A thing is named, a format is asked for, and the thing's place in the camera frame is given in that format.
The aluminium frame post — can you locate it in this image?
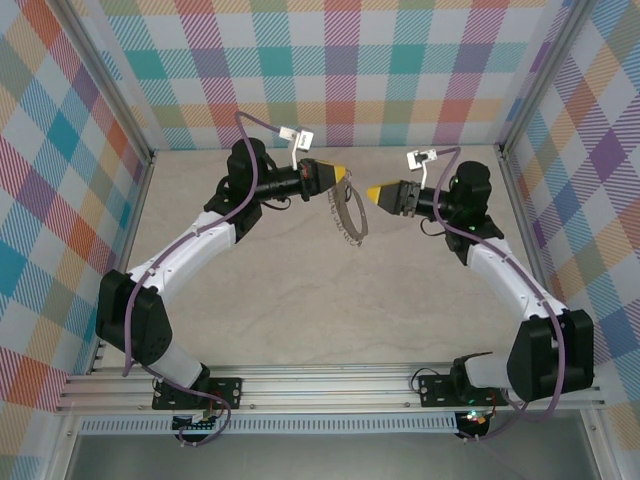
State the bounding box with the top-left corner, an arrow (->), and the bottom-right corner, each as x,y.
497,0 -> 599,156
47,0 -> 156,164

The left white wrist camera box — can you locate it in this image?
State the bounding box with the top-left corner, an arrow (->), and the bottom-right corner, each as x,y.
276,127 -> 315,171

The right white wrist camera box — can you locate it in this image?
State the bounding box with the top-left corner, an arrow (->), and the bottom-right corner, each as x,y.
405,148 -> 439,189

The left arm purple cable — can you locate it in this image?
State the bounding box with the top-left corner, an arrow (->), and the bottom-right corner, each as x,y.
122,110 -> 281,447

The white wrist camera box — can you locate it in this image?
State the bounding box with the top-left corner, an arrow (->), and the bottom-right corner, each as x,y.
405,148 -> 439,189
276,127 -> 315,171

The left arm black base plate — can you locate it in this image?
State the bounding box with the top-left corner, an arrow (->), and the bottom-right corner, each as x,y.
152,377 -> 244,411

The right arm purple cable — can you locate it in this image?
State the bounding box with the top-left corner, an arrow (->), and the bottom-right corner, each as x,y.
432,146 -> 567,444

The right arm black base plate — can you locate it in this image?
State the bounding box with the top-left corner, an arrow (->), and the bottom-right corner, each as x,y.
417,374 -> 510,409

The aluminium side rail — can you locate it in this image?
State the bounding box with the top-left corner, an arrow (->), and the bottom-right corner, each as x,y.
84,152 -> 157,376
497,147 -> 561,316

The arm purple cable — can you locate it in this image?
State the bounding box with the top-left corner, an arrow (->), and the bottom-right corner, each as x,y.
122,110 -> 281,447
432,146 -> 567,444

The long aluminium mounting rail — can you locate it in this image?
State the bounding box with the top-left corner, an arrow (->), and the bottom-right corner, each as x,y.
54,363 -> 609,414

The large metal keyring band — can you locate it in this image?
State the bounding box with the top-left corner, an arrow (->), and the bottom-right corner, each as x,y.
322,172 -> 370,248

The white slotted cable duct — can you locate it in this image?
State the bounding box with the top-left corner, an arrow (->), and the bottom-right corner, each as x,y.
79,413 -> 459,435

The aluminium frame leg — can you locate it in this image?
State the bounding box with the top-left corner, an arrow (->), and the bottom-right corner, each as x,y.
582,407 -> 619,480
47,412 -> 84,480

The grey metal panel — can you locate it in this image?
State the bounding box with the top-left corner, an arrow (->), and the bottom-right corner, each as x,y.
64,432 -> 601,480

